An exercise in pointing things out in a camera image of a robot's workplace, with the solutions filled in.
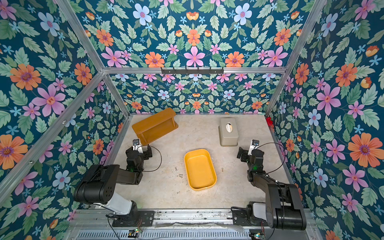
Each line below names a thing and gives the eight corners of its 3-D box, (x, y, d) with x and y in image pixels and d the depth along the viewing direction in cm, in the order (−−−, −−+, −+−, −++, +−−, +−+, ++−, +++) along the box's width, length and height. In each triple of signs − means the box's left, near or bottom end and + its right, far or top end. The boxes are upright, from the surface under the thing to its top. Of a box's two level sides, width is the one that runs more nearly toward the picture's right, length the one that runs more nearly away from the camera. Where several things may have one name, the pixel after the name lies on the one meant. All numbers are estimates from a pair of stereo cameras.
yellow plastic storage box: (191, 194, 83) (190, 191, 78) (183, 157, 98) (182, 152, 93) (219, 187, 86) (220, 183, 81) (207, 152, 101) (207, 147, 96)
